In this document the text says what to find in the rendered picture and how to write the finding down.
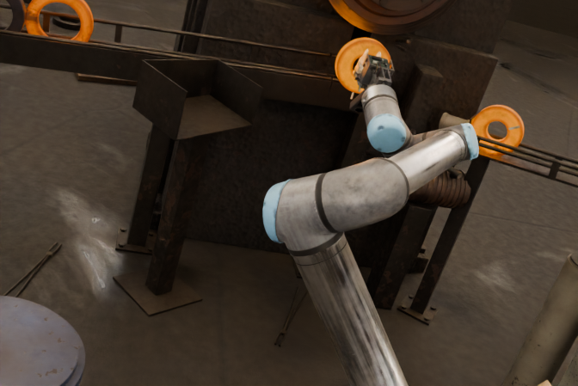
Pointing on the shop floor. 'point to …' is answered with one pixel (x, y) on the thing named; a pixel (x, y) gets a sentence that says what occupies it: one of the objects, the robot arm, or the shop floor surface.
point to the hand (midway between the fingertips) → (365, 59)
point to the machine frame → (287, 37)
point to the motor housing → (410, 235)
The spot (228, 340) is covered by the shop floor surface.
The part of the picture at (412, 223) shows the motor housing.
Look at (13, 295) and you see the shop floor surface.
